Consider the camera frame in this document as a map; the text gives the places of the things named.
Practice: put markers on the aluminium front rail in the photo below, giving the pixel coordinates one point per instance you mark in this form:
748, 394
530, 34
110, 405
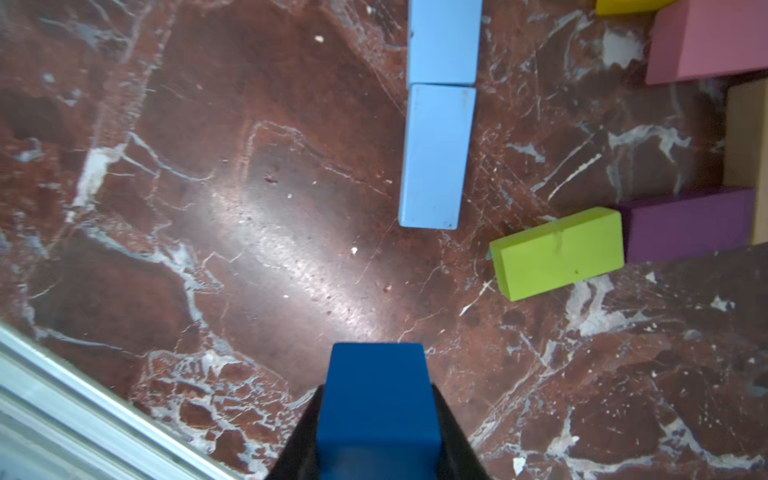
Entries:
58, 424

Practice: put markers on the purple block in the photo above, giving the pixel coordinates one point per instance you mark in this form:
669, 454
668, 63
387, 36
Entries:
663, 229

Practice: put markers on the natural wood block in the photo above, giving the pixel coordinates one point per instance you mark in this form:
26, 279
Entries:
745, 161

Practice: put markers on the pink rectangular block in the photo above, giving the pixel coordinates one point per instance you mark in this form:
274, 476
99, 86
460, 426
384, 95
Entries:
703, 39

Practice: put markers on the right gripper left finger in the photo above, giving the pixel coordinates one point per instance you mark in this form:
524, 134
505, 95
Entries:
299, 458

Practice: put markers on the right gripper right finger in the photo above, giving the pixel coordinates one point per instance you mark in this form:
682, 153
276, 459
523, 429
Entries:
457, 459

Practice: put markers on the light blue slanted block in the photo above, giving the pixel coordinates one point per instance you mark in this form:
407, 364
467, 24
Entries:
437, 136

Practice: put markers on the yellow triangular block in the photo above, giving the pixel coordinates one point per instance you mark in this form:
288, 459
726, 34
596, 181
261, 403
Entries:
623, 7

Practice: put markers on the dark blue cube block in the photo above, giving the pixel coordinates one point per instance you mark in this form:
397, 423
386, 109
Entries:
378, 418

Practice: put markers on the lime green block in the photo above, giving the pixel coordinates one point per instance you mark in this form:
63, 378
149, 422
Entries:
558, 253

